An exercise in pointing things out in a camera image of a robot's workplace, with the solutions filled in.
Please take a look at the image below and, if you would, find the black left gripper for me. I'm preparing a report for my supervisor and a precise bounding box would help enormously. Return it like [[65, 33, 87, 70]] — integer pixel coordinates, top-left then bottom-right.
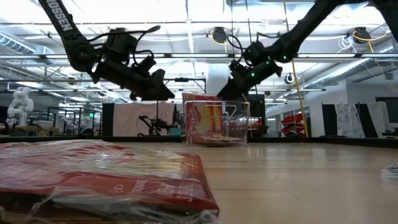
[[90, 58, 176, 101]]

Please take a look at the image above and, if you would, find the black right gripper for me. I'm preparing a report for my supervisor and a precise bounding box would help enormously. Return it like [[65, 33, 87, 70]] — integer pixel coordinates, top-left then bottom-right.
[[216, 60, 283, 101]]

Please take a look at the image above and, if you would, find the white pillar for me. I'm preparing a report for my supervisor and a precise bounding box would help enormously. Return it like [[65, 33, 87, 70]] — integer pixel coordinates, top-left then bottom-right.
[[205, 63, 233, 94]]

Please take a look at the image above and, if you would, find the clear plastic basket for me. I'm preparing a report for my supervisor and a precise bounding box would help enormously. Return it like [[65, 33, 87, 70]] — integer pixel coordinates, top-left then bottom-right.
[[183, 100, 251, 147]]

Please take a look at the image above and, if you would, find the black cabinet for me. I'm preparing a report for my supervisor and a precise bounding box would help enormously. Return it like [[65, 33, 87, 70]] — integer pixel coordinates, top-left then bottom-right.
[[225, 93, 267, 138]]

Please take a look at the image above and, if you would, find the beige cloth partition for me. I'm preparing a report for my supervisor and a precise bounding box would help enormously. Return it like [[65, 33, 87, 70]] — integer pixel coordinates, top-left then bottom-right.
[[112, 101, 177, 137]]

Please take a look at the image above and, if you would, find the long ceiling light strip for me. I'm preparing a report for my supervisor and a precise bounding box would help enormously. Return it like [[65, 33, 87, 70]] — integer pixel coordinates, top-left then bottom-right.
[[40, 88, 326, 93], [4, 52, 398, 60]]

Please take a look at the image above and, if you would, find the narrow black panel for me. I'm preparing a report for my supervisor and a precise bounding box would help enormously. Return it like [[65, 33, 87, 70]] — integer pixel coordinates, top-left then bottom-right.
[[101, 103, 114, 137]]

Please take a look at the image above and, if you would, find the black upright panel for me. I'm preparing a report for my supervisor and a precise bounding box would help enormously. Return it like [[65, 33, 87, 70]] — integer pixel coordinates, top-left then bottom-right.
[[357, 103, 379, 138], [322, 103, 336, 138]]

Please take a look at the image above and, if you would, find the white patterned cloth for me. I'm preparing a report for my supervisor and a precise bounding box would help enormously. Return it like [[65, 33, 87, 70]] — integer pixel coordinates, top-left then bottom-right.
[[335, 103, 358, 138]]

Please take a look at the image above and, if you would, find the wooden workbench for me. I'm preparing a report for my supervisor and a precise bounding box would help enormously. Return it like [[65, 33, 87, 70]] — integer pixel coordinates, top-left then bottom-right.
[[0, 124, 60, 137]]

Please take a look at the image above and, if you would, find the white humanoid robot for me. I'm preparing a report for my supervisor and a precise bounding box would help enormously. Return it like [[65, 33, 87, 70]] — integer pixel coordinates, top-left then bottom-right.
[[6, 86, 34, 127]]

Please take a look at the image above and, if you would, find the plain white cloth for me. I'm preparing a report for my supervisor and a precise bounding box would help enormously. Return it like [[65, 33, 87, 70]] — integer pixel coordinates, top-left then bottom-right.
[[371, 101, 389, 133]]

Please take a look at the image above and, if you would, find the dark monitor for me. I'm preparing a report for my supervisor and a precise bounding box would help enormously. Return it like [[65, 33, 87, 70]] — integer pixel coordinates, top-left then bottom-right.
[[375, 96, 398, 124]]

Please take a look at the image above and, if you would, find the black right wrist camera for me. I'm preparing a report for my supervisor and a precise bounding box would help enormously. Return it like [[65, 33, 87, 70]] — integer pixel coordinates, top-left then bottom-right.
[[229, 59, 249, 82]]

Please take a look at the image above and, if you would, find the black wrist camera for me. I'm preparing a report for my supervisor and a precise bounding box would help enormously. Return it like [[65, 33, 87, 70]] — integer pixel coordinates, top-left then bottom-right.
[[229, 59, 249, 82], [132, 55, 157, 78]]

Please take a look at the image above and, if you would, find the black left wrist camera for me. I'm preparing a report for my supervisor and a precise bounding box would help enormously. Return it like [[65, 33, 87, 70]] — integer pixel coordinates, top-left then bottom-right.
[[132, 55, 157, 78]]

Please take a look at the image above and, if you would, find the curved yellow cable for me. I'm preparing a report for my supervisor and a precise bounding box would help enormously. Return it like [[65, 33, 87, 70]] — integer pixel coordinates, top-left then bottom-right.
[[241, 92, 254, 138]]

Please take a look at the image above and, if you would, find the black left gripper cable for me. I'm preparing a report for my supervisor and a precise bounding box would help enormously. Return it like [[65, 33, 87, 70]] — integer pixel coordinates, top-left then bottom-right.
[[88, 24, 162, 43]]

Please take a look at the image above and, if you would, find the thin black hanging cable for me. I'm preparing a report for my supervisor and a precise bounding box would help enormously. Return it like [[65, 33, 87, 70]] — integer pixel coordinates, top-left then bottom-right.
[[230, 0, 236, 63]]

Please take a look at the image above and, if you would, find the long yellow cable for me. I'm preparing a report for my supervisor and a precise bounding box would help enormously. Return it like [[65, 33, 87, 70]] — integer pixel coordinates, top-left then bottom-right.
[[282, 0, 310, 138]]

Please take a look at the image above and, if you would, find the black aluminium table frame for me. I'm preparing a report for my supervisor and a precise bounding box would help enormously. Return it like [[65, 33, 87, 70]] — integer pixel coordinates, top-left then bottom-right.
[[0, 135, 398, 149]]

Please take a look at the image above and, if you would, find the black frame workstation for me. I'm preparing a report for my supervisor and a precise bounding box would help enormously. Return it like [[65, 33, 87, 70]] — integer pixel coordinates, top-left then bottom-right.
[[46, 106, 103, 137]]

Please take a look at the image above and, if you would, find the white coiled cable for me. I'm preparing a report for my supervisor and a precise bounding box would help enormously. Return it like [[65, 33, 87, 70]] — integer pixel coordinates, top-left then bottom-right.
[[337, 35, 355, 52]]

